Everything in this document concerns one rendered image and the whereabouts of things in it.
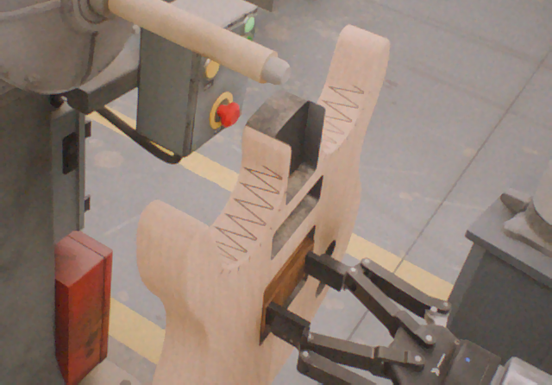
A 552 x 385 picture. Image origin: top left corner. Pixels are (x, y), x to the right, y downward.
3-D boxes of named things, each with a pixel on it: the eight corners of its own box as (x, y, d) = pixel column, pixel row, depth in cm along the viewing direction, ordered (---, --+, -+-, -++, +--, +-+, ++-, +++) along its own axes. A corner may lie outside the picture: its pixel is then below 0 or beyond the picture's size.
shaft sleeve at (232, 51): (126, 11, 76) (106, 15, 73) (131, -19, 75) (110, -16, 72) (272, 79, 70) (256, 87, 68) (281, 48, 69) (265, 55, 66)
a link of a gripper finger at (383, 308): (427, 347, 67) (438, 339, 68) (345, 264, 73) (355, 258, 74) (418, 369, 70) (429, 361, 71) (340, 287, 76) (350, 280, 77)
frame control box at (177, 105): (39, 141, 116) (31, -12, 100) (128, 90, 132) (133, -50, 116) (164, 209, 108) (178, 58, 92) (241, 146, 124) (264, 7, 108)
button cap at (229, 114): (206, 123, 111) (209, 101, 109) (220, 112, 114) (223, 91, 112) (226, 133, 110) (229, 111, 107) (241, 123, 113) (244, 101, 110)
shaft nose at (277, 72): (272, 77, 70) (260, 82, 68) (278, 53, 69) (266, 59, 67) (289, 85, 69) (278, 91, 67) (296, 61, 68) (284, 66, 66)
